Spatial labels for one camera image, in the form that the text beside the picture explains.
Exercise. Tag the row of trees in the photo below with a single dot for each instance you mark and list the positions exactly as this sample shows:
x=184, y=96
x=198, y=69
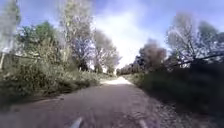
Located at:
x=183, y=36
x=76, y=40

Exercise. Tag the green bushes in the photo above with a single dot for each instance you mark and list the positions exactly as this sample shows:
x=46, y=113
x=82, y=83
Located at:
x=33, y=80

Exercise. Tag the robot's own part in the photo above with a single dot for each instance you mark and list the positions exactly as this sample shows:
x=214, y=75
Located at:
x=143, y=124
x=76, y=123

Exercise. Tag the pale dirt path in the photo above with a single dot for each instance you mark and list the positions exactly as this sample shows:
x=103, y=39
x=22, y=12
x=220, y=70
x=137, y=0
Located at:
x=110, y=100

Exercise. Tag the dark hedge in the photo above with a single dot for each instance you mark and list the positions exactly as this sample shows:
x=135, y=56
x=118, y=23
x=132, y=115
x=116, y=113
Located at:
x=186, y=86

